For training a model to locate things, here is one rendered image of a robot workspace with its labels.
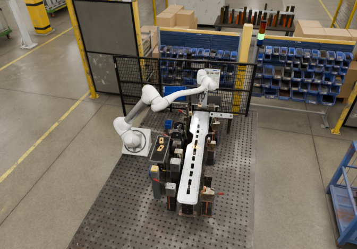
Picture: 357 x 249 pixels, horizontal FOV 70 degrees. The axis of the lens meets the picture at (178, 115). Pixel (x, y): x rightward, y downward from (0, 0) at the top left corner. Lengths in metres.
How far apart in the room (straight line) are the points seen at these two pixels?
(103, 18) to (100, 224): 3.28
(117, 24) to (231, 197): 3.28
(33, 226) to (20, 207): 0.40
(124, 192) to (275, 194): 2.07
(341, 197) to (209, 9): 6.93
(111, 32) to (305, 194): 3.94
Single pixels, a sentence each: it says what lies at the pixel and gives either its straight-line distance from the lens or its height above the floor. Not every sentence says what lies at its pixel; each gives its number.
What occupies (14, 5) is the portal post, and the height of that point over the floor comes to 1.18.
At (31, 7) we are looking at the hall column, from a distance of 9.76.
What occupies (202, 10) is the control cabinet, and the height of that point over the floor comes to 0.56.
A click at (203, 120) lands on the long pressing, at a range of 3.18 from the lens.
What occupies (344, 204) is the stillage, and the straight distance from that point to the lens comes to 3.93.
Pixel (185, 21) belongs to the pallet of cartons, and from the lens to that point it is 7.06.
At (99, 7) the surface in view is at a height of 1.86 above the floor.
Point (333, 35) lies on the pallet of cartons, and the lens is 5.35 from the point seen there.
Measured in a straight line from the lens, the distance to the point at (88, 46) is 5.14.
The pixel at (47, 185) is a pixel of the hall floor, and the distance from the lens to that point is 4.23.
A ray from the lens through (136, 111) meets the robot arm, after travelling 2.86.
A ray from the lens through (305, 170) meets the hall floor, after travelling 4.31.
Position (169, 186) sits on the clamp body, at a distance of 2.42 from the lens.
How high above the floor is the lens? 3.01
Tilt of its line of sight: 38 degrees down
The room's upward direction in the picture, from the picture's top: 1 degrees counter-clockwise
